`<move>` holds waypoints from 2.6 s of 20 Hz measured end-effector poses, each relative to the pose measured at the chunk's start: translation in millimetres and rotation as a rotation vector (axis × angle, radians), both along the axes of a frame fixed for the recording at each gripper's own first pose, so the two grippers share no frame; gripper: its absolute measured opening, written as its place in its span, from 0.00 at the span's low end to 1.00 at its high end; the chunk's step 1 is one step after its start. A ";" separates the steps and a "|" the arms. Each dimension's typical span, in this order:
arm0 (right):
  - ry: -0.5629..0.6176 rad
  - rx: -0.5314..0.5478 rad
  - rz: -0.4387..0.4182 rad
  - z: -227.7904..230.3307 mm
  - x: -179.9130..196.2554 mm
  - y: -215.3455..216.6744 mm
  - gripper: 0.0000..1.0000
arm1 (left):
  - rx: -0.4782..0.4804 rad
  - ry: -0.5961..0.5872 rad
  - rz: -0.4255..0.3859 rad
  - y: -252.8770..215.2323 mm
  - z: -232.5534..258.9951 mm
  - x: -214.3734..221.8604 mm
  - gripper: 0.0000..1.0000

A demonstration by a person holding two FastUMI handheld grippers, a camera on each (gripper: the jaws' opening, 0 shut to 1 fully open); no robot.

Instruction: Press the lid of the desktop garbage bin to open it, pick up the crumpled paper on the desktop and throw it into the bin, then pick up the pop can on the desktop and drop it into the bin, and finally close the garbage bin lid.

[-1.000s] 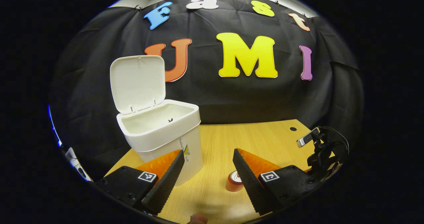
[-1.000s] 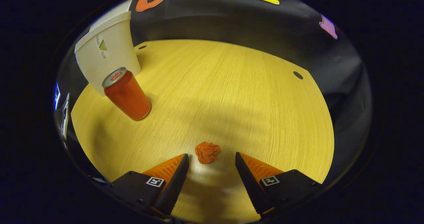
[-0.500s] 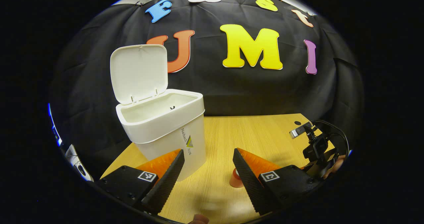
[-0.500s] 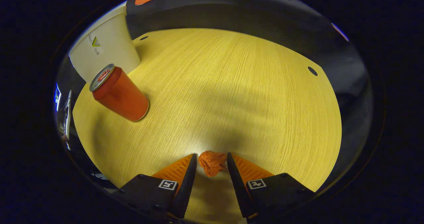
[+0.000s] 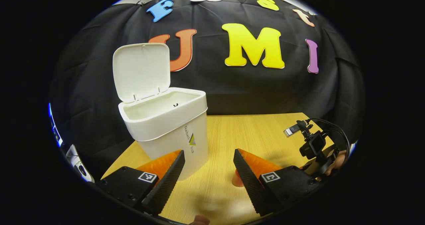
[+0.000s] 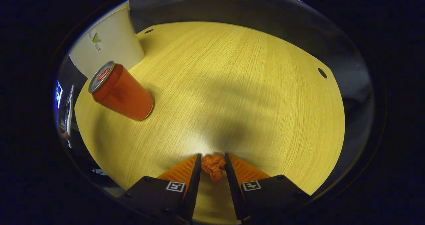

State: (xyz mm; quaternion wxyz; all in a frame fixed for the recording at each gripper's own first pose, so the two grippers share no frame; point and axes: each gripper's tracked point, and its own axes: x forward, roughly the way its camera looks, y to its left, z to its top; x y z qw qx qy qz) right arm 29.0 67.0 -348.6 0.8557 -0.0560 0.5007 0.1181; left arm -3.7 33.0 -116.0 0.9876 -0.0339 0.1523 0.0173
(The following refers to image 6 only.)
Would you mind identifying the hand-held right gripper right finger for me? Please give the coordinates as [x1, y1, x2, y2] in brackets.
[224, 152, 312, 223]

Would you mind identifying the computer monitor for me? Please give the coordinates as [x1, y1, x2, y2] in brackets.
[55, 80, 63, 108]

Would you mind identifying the wooden desktop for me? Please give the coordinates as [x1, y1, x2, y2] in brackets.
[74, 21, 346, 224]

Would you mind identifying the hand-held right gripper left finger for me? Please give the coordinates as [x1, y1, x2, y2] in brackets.
[118, 153, 202, 224]

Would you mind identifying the red pop can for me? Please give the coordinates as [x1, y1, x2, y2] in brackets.
[88, 61, 154, 121]

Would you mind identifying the white desktop garbage bin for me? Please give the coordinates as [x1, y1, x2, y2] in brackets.
[69, 1, 146, 80]

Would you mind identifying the orange paper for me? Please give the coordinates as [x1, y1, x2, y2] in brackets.
[201, 154, 227, 181]

